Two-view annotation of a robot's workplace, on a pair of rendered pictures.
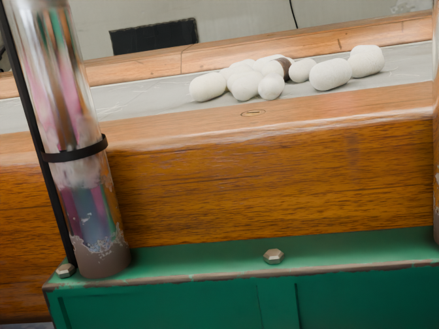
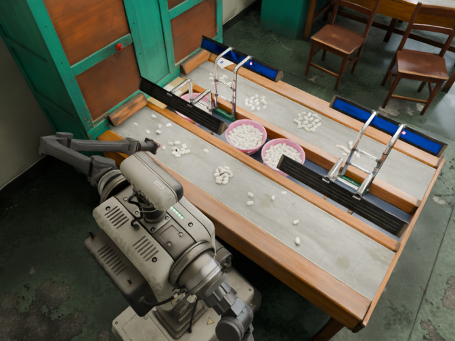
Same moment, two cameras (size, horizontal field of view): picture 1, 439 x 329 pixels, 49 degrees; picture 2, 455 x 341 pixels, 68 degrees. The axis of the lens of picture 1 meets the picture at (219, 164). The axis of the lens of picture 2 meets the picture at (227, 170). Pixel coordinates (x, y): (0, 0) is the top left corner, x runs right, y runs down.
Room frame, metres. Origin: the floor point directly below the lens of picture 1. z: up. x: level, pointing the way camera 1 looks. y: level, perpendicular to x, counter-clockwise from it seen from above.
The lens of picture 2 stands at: (1.52, 0.84, 2.36)
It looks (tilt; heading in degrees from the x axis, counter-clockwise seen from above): 52 degrees down; 206
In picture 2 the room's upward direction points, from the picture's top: 1 degrees clockwise
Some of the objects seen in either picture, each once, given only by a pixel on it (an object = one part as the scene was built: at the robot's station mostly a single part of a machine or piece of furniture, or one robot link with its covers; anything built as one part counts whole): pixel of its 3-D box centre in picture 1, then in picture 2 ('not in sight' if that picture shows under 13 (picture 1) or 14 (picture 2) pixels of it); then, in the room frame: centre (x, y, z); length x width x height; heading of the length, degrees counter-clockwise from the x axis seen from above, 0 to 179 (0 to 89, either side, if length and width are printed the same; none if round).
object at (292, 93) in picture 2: not in sight; (307, 109); (-0.41, 0.53, 0.67); 1.81 x 0.12 x 0.19; 80
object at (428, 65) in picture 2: not in sight; (420, 62); (-1.78, 1.22, 0.45); 0.44 x 0.43 x 0.91; 102
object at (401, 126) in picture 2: not in sight; (369, 153); (0.03, 0.99, 0.90); 0.20 x 0.19 x 0.45; 80
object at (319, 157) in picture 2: not in sight; (279, 137); (-0.03, 0.46, 0.71); 1.81 x 0.05 x 0.11; 80
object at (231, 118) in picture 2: not in sight; (231, 85); (-0.14, 0.04, 0.90); 0.20 x 0.19 x 0.45; 80
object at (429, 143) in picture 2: not in sight; (385, 122); (-0.05, 1.00, 1.08); 0.62 x 0.08 x 0.07; 80
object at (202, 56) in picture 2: not in sight; (196, 60); (-0.36, -0.37, 0.83); 0.30 x 0.06 x 0.07; 170
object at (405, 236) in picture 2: not in sight; (404, 235); (0.30, 1.33, 0.66); 1.22 x 0.02 x 0.16; 170
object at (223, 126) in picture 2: not in sight; (180, 103); (0.33, -0.05, 1.08); 0.62 x 0.08 x 0.07; 80
